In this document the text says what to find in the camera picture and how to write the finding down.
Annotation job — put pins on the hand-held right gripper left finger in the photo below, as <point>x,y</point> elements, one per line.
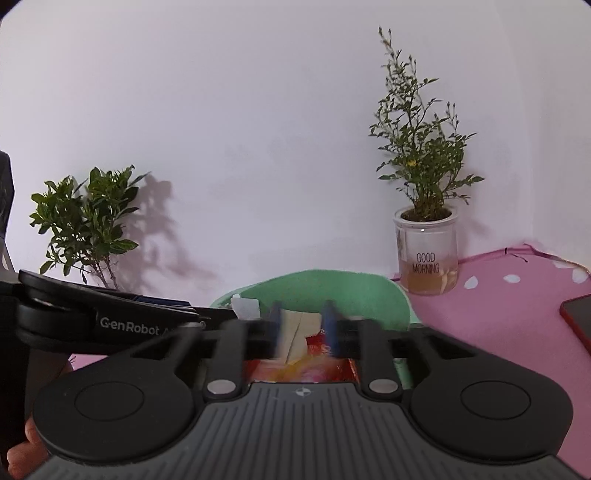
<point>276,332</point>

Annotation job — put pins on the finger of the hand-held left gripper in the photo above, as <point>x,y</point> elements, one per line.
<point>161,301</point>

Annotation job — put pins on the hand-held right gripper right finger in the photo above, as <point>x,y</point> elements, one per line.
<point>331,332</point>

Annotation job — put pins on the cream packet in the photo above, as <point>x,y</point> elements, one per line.
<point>302,332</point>

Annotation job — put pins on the white snack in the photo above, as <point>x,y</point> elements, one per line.
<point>244,308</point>

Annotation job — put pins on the green plastic bowl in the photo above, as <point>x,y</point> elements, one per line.
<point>351,290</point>

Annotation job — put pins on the person's left hand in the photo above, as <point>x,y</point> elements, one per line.
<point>27,452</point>

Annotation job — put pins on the broad-leaf plant in glass vase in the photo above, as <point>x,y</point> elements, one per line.
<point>87,217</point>

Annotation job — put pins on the small-leaf plant in printed jar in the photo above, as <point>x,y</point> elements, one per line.
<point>427,249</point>

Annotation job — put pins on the pink printed mat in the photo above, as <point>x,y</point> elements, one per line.
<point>508,314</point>

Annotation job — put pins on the red phone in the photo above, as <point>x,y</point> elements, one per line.
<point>579,318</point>

